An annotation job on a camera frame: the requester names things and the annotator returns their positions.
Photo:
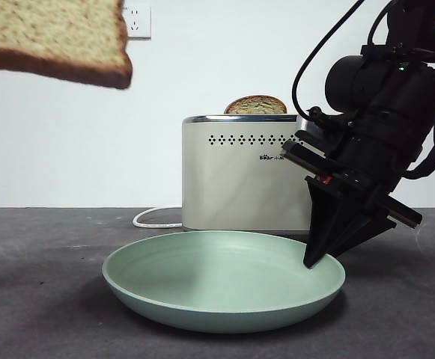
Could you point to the round-topped bread slice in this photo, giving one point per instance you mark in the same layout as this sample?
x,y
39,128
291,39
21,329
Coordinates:
x,y
254,105

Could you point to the white wall socket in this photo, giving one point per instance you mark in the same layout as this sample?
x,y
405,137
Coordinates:
x,y
140,22

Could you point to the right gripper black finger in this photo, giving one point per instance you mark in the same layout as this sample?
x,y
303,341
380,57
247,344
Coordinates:
x,y
367,228
325,217

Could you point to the pale green plate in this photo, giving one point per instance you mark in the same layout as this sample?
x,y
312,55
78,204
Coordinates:
x,y
217,284

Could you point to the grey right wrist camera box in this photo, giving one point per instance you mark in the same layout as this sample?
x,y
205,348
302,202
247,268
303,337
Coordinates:
x,y
305,127

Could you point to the cream toaster with chrome rim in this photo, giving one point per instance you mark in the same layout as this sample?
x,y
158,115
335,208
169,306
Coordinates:
x,y
239,179

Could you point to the square bread slice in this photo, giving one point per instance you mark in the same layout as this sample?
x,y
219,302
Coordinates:
x,y
52,33

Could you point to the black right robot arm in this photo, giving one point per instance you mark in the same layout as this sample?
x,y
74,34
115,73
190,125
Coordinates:
x,y
389,123

